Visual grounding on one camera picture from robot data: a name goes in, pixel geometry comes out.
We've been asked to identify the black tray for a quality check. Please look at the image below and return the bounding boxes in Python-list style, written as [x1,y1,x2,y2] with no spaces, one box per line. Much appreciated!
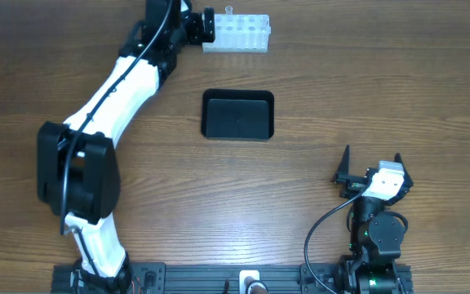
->
[200,88,276,142]

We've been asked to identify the black cable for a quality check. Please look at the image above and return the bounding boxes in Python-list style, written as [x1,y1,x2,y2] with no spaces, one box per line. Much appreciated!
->
[303,189,369,294]
[58,0,175,237]

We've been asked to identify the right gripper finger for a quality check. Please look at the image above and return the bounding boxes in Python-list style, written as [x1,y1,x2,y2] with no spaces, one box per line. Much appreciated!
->
[393,152,415,189]
[331,144,352,184]

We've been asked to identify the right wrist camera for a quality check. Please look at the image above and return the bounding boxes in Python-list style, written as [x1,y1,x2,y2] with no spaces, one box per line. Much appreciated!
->
[364,159,406,202]

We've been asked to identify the mounting rail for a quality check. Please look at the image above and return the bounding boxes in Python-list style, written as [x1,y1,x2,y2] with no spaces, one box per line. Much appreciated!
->
[51,261,415,294]

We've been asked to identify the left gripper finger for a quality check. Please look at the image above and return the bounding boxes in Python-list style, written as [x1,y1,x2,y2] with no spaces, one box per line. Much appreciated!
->
[203,7,216,44]

